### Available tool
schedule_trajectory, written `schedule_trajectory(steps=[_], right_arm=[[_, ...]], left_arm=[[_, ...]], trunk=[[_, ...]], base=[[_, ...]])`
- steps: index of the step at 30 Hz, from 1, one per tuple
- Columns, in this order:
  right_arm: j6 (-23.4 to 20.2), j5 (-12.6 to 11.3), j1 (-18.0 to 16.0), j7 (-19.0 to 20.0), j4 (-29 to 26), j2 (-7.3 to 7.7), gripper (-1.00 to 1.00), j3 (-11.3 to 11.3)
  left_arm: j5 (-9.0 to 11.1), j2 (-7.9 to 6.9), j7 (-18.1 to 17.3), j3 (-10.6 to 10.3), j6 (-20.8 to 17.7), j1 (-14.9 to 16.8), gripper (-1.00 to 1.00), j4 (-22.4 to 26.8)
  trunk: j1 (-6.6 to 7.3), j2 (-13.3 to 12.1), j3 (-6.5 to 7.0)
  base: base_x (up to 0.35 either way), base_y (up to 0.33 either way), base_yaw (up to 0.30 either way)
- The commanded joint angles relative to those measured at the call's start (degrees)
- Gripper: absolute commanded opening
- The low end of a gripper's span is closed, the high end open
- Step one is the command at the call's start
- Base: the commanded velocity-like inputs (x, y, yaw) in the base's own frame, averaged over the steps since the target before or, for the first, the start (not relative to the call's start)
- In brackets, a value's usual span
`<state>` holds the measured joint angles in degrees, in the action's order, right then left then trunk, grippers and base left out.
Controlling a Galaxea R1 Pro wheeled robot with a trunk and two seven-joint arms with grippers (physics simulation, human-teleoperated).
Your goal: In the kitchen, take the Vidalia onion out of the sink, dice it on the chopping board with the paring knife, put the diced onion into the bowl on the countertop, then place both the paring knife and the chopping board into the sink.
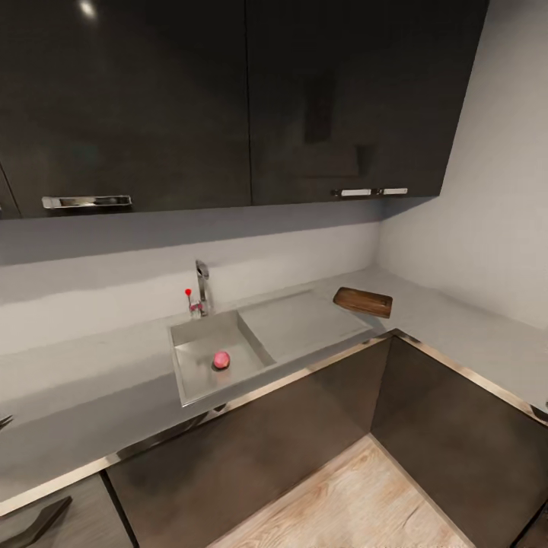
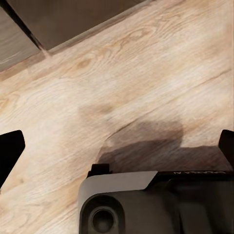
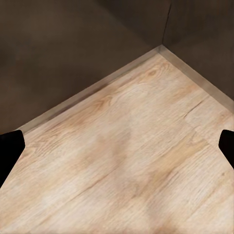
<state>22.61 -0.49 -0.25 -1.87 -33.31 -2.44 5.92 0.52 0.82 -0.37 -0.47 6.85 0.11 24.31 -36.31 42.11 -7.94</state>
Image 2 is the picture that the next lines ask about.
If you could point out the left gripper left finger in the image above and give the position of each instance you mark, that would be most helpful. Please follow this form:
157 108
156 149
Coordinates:
12 145

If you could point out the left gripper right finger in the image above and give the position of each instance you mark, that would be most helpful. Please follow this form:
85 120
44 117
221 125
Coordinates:
226 145

